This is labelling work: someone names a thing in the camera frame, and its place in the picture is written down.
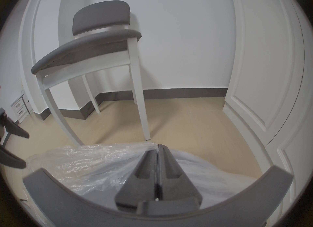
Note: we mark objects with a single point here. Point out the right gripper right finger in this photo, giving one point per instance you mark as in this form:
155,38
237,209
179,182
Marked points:
181,189

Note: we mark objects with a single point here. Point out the small white bedside table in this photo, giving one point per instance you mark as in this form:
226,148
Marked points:
20,108

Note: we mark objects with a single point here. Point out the white wardrobe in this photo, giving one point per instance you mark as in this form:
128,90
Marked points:
264,74

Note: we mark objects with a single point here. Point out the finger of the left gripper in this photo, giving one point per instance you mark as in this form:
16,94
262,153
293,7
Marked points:
11,160
14,128

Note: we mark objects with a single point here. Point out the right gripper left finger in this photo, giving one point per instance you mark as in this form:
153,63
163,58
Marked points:
132,193

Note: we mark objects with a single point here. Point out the clear plastic bag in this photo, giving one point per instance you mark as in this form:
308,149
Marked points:
85,162

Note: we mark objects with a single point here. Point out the white trash bin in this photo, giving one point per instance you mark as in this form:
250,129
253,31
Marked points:
220,184

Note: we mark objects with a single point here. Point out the grey and white chair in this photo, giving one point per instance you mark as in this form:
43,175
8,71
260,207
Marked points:
102,15

